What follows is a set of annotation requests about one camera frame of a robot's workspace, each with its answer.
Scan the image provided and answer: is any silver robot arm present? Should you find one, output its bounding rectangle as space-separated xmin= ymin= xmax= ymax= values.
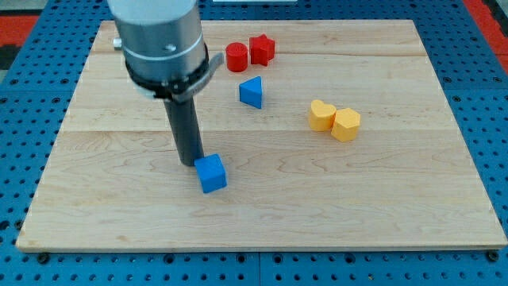
xmin=107 ymin=0 xmax=224 ymax=166

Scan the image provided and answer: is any red star block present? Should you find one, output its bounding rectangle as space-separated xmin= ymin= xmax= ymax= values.
xmin=249 ymin=34 xmax=275 ymax=66

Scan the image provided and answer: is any blue triangle block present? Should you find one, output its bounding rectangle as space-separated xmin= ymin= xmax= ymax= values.
xmin=239 ymin=76 xmax=263 ymax=109

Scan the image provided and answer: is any yellow hexagon block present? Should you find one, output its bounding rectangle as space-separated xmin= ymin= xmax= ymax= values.
xmin=331 ymin=108 xmax=361 ymax=142

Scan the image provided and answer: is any blue cube block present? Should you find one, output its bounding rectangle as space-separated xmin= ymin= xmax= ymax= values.
xmin=194 ymin=153 xmax=227 ymax=194

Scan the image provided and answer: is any yellow heart block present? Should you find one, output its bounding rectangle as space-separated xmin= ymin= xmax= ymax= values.
xmin=308 ymin=99 xmax=337 ymax=132

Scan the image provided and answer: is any red cylinder block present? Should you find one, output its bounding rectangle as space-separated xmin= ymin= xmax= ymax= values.
xmin=225 ymin=42 xmax=248 ymax=72

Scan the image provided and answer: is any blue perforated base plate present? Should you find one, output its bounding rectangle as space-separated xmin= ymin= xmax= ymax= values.
xmin=1 ymin=0 xmax=507 ymax=285

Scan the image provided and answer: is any wooden board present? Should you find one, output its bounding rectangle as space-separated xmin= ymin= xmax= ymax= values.
xmin=17 ymin=20 xmax=507 ymax=253

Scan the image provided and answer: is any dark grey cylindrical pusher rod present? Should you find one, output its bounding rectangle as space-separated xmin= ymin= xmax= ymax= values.
xmin=164 ymin=99 xmax=204 ymax=166

